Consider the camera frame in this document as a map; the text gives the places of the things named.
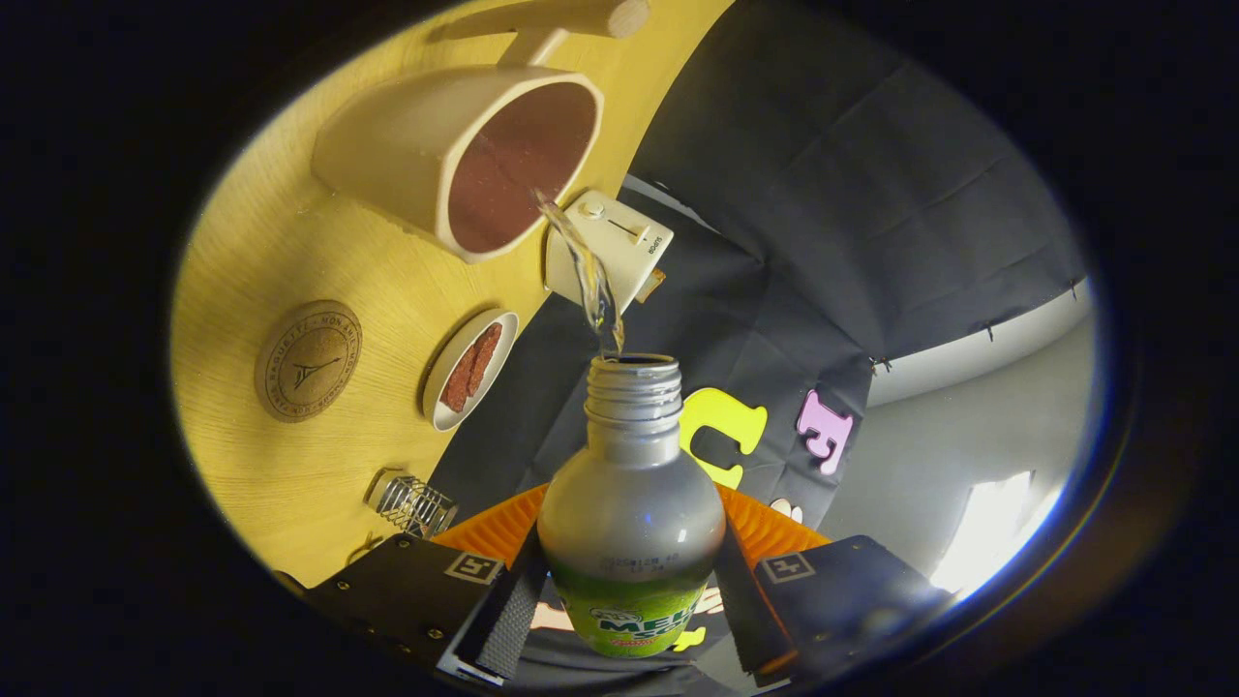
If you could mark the wooden table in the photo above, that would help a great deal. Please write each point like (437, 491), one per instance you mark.
(252, 242)

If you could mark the silver green juice bottle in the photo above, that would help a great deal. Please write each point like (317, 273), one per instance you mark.
(629, 503)

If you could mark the small white plate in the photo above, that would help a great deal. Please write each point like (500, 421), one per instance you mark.
(491, 385)

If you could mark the brown food strips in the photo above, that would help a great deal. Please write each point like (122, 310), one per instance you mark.
(469, 370)

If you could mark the cream toaster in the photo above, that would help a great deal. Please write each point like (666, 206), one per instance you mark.
(629, 247)

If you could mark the brown bread slice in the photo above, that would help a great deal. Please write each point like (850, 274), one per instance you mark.
(650, 284)

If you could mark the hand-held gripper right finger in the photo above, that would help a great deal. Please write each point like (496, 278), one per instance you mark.
(740, 620)

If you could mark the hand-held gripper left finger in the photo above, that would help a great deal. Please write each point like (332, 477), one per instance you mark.
(508, 620)

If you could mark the round cork coaster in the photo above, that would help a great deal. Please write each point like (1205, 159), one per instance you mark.
(308, 360)

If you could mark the clear juice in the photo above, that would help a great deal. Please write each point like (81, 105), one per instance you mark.
(592, 281)

